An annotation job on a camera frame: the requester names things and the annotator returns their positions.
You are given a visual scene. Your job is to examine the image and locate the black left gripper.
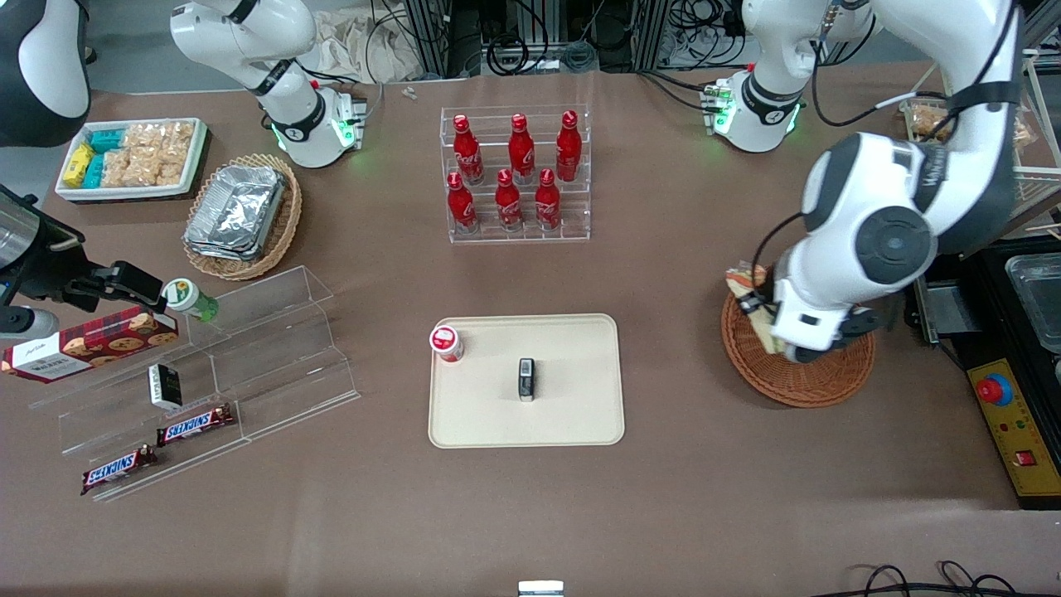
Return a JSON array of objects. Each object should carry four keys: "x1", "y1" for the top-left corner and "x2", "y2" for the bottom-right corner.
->
[{"x1": 739, "y1": 289, "x2": 882, "y2": 343}]

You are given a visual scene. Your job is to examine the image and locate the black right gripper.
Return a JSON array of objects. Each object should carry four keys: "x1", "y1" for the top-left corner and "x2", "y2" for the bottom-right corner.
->
[{"x1": 12, "y1": 217, "x2": 166, "y2": 310}]

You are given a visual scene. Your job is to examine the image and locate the triangular sandwich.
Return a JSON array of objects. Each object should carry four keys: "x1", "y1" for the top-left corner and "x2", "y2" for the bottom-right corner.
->
[{"x1": 727, "y1": 263, "x2": 778, "y2": 356}]

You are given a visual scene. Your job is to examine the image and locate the round brown wicker basket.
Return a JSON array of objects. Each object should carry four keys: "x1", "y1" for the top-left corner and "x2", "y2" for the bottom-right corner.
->
[{"x1": 720, "y1": 286, "x2": 876, "y2": 409}]

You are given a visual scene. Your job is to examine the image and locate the white rectangular snack tray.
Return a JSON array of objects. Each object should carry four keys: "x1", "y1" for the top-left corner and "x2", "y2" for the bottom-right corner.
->
[{"x1": 55, "y1": 118, "x2": 210, "y2": 202}]

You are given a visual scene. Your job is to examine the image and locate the oval tan wicker basket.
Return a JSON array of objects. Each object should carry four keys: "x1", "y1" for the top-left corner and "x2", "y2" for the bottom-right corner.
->
[{"x1": 182, "y1": 153, "x2": 303, "y2": 281}]

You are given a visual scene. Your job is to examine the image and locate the beige plastic tray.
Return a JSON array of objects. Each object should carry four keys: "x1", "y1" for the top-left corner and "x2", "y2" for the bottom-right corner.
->
[{"x1": 428, "y1": 313, "x2": 626, "y2": 449}]

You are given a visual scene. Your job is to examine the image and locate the green bottle with white cap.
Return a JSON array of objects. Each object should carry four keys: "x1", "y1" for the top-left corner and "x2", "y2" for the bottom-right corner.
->
[{"x1": 162, "y1": 279, "x2": 220, "y2": 323}]

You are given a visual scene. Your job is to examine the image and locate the red Walkers cookie box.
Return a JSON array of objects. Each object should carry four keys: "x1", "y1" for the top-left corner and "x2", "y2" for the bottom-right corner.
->
[{"x1": 0, "y1": 305, "x2": 180, "y2": 384}]

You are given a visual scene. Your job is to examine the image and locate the small black and white box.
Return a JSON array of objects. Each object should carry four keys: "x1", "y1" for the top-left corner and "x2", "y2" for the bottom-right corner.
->
[{"x1": 148, "y1": 363, "x2": 183, "y2": 410}]

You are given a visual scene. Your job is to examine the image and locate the yellow snack pack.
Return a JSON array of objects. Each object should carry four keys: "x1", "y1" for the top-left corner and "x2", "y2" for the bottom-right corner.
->
[{"x1": 63, "y1": 143, "x2": 94, "y2": 188}]

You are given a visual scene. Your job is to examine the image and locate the stacked aluminium foil trays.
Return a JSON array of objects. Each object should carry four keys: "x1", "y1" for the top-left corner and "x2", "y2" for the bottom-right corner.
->
[{"x1": 184, "y1": 164, "x2": 288, "y2": 262}]

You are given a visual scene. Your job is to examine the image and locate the Snickers chocolate bar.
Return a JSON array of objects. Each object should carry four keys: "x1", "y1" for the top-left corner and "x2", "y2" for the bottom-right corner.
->
[
  {"x1": 80, "y1": 445, "x2": 158, "y2": 496},
  {"x1": 156, "y1": 404, "x2": 235, "y2": 448}
]

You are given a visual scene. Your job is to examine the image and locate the clear acrylic stepped shelf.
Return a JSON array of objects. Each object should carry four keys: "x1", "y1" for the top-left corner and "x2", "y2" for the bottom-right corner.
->
[{"x1": 29, "y1": 265, "x2": 361, "y2": 504}]

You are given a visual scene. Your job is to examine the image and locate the clear acrylic bottle rack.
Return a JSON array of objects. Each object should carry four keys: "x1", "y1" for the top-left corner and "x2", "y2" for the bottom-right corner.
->
[{"x1": 439, "y1": 104, "x2": 592, "y2": 245}]

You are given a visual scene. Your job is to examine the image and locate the black sealing machine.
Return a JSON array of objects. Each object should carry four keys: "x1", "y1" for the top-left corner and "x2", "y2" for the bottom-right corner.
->
[{"x1": 908, "y1": 236, "x2": 1061, "y2": 511}]

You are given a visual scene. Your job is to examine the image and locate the red cola bottle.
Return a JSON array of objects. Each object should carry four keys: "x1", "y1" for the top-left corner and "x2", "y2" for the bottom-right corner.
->
[
  {"x1": 447, "y1": 172, "x2": 479, "y2": 233},
  {"x1": 495, "y1": 169, "x2": 524, "y2": 231},
  {"x1": 555, "y1": 110, "x2": 583, "y2": 183},
  {"x1": 508, "y1": 114, "x2": 535, "y2": 185},
  {"x1": 452, "y1": 114, "x2": 485, "y2": 185},
  {"x1": 535, "y1": 168, "x2": 562, "y2": 231}
]

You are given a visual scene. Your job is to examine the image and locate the clear plastic container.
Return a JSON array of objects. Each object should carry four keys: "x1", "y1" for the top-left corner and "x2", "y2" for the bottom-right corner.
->
[{"x1": 1005, "y1": 253, "x2": 1061, "y2": 353}]

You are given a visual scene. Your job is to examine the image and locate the small red-capped bottle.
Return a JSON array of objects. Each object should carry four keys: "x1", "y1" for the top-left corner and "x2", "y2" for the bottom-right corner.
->
[{"x1": 429, "y1": 326, "x2": 465, "y2": 363}]

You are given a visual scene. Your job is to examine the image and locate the crumpled beige cloth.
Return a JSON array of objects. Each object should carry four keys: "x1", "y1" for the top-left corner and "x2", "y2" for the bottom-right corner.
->
[{"x1": 315, "y1": 8, "x2": 424, "y2": 84}]

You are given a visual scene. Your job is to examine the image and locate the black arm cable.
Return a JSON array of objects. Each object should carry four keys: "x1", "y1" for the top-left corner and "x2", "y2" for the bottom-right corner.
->
[{"x1": 750, "y1": 0, "x2": 1022, "y2": 295}]

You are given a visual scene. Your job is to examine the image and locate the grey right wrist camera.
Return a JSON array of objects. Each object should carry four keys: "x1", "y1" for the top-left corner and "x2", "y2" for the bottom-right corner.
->
[{"x1": 0, "y1": 305, "x2": 61, "y2": 339}]

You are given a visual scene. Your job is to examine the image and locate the black base cables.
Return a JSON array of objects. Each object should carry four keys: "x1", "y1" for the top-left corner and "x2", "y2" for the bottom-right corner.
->
[{"x1": 637, "y1": 68, "x2": 722, "y2": 113}]

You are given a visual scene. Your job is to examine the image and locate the white wire rack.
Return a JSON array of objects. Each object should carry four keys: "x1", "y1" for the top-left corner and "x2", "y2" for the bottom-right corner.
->
[{"x1": 899, "y1": 50, "x2": 1061, "y2": 223}]

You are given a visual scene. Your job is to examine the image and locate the black floor cable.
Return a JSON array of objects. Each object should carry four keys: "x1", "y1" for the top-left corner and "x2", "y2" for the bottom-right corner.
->
[{"x1": 837, "y1": 561, "x2": 1061, "y2": 597}]

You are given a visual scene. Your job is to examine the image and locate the aluminium equipment frame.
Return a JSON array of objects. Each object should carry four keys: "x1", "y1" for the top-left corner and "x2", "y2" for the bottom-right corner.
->
[{"x1": 404, "y1": 0, "x2": 747, "y2": 80}]

